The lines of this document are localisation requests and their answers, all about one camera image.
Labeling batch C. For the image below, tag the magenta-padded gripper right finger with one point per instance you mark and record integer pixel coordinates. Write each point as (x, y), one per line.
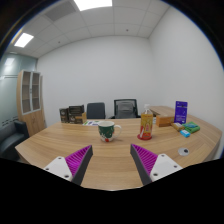
(163, 165)

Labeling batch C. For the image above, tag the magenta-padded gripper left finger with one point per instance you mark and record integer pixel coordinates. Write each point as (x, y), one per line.
(62, 166)

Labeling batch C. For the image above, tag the orange drink bottle white cap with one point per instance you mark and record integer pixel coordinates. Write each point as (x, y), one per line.
(146, 125)

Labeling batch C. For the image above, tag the small blue packet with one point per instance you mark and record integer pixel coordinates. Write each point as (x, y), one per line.
(185, 133)

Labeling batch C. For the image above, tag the small yellow box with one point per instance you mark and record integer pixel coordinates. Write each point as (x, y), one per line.
(177, 126)

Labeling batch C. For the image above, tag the green packet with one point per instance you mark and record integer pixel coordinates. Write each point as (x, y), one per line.
(191, 127)

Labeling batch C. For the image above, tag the white printed leaflet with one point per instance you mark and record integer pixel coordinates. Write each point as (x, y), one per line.
(90, 123)

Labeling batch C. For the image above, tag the wooden glass-door shelf cabinet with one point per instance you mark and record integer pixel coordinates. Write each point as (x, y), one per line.
(33, 121)

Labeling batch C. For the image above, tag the large dark brown printed box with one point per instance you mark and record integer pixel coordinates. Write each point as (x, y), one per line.
(76, 114)

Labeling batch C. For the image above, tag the wooden side desk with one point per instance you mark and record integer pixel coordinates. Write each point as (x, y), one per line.
(163, 110)

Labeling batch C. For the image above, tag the purple standing sign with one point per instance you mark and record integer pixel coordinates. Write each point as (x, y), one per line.
(181, 112)

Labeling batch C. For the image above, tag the green printed mug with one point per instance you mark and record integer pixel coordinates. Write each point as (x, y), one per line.
(106, 131)

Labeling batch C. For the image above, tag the black leather sofa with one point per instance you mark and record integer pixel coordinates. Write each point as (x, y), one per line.
(11, 140)

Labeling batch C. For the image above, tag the dark grey office chair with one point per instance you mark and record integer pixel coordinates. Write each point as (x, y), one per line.
(96, 111)

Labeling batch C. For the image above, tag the black mesh office chair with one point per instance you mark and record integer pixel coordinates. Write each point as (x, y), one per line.
(125, 109)

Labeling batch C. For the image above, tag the small square ceiling light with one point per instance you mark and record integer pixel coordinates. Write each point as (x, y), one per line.
(23, 40)

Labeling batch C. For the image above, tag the large square ceiling light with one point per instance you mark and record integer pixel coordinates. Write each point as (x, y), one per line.
(93, 4)

